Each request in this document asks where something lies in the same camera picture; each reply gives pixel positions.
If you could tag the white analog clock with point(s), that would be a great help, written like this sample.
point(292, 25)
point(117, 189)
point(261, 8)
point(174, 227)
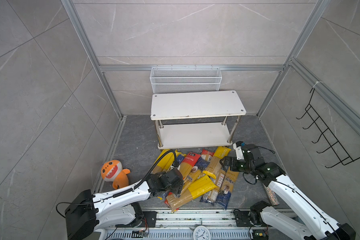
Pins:
point(201, 233)

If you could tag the white two-tier shelf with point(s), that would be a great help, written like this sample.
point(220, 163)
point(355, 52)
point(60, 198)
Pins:
point(201, 105)

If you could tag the white wire mesh basket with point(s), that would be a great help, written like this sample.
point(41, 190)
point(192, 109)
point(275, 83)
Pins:
point(168, 80)

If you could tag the orange shark plush toy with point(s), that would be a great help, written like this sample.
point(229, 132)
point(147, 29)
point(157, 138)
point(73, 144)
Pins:
point(114, 172)

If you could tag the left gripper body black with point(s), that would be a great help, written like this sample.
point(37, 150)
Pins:
point(177, 189)

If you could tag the yellow Pastatime spaghetti bag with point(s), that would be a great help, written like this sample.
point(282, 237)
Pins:
point(214, 166)

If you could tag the black wall hook rack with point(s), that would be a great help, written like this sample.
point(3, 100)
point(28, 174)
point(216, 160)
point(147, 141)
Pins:
point(332, 143)

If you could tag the red white label spaghetti bag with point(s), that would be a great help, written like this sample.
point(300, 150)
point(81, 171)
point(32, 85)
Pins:
point(207, 155)

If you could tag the glitter silver microphone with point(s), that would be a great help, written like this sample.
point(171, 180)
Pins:
point(271, 196)

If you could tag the blue Ankara spaghetti bag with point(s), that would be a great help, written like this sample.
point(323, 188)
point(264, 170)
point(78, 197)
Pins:
point(195, 173)

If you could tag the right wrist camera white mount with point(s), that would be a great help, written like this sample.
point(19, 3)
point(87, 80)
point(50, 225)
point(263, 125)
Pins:
point(238, 149)

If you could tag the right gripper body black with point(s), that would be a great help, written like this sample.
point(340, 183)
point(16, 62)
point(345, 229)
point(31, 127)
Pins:
point(249, 167)

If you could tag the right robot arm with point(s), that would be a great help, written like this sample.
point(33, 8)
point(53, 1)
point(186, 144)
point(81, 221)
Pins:
point(315, 224)

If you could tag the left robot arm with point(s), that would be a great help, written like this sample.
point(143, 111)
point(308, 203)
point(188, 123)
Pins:
point(119, 208)

